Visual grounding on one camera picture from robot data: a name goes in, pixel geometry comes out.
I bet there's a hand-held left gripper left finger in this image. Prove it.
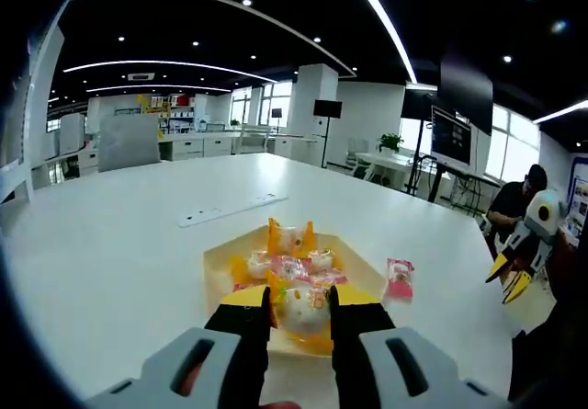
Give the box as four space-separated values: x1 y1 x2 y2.
86 286 271 409

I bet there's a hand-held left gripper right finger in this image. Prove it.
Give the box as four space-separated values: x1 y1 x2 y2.
329 285 502 409

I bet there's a beige hexagonal bowl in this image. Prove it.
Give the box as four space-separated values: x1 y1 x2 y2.
202 224 387 369

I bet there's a person in black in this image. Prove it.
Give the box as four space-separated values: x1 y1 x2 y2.
507 224 588 401

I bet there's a lit computer monitor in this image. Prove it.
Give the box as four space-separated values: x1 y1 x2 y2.
430 105 473 169

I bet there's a white table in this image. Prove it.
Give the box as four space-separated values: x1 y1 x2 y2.
2 151 520 403

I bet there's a large black monitor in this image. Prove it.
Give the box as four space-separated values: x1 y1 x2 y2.
438 54 494 137

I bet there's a white desk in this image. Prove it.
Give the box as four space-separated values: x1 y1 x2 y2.
356 151 433 185

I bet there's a potted green plant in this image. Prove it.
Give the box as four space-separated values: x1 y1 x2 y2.
376 132 405 153

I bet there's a white power strip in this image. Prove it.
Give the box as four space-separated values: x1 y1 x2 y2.
177 192 288 229

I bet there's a white air purifier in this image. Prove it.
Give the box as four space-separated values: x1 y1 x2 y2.
312 119 330 166

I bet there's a white drawer cabinet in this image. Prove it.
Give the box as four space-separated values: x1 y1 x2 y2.
172 138 206 160
204 136 233 156

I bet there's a grey mesh office chair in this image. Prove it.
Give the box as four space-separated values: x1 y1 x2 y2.
97 113 162 174

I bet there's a black screen on stand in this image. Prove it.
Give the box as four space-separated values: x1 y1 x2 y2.
313 99 344 119

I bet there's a white office chair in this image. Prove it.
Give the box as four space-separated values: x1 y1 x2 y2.
236 123 270 155

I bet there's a white shelf with boxes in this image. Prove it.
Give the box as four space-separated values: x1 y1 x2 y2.
158 94 208 132

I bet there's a white display shelf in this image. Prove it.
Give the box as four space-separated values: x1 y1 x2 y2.
0 27 65 206

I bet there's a blue wall poster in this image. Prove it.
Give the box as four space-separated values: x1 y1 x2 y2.
567 155 588 240

